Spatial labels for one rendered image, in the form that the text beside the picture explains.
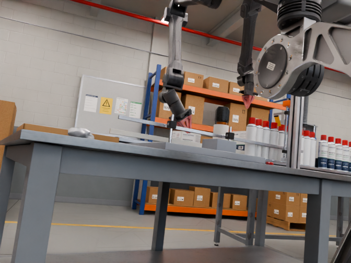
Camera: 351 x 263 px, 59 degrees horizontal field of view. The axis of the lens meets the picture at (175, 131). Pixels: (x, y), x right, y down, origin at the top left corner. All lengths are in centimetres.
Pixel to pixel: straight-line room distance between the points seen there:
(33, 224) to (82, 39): 557
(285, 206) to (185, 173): 475
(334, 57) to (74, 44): 556
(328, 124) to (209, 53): 345
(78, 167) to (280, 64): 64
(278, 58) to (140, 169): 53
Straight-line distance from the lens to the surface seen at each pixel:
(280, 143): 175
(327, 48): 89
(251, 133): 160
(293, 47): 97
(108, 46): 620
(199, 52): 672
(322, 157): 205
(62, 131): 104
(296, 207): 568
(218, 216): 360
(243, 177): 100
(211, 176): 92
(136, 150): 75
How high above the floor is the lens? 79
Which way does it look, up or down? 7 degrees up
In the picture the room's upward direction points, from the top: 6 degrees clockwise
